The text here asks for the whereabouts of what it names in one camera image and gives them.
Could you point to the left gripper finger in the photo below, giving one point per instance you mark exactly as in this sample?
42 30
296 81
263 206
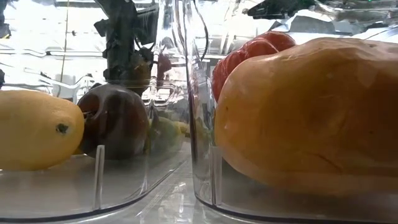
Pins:
119 63

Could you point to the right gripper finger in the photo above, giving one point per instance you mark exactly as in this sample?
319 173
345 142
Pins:
280 9

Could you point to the ribbed orange-red tomato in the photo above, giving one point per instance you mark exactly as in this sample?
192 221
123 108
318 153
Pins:
258 46

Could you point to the dark maroon apple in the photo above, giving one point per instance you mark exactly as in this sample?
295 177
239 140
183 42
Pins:
118 124

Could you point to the orange potato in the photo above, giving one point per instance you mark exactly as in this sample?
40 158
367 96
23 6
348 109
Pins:
311 109

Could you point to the green avocado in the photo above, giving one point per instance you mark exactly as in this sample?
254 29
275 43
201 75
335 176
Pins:
164 132

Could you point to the orange-yellow mango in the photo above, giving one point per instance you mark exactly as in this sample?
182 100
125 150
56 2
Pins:
31 130

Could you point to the clear plastic bin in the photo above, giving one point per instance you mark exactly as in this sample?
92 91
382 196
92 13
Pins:
216 186
99 186

